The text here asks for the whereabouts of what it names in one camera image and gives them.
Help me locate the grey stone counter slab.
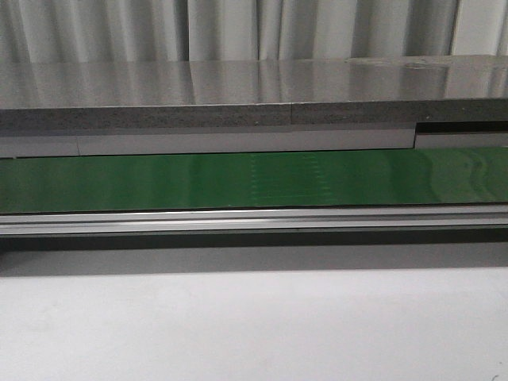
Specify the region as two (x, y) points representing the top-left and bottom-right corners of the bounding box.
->
(1, 56), (507, 133)

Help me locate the green conveyor belt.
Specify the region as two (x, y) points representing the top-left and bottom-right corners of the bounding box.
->
(1, 148), (507, 214)

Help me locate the white pleated curtain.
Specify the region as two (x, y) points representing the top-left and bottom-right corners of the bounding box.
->
(1, 1), (507, 63)

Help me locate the aluminium conveyor side rail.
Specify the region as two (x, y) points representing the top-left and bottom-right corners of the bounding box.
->
(1, 205), (507, 237)

